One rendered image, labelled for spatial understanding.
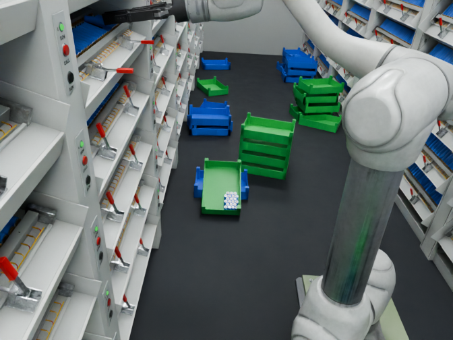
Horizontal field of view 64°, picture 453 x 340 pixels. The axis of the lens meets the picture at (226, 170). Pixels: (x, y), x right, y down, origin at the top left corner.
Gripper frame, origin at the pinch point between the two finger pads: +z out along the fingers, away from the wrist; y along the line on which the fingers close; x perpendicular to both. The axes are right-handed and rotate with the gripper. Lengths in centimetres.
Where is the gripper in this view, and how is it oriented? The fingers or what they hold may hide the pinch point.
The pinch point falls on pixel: (116, 17)
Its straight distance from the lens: 116.2
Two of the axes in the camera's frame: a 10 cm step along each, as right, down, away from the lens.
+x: 1.3, 8.4, 5.3
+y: 0.2, 5.4, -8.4
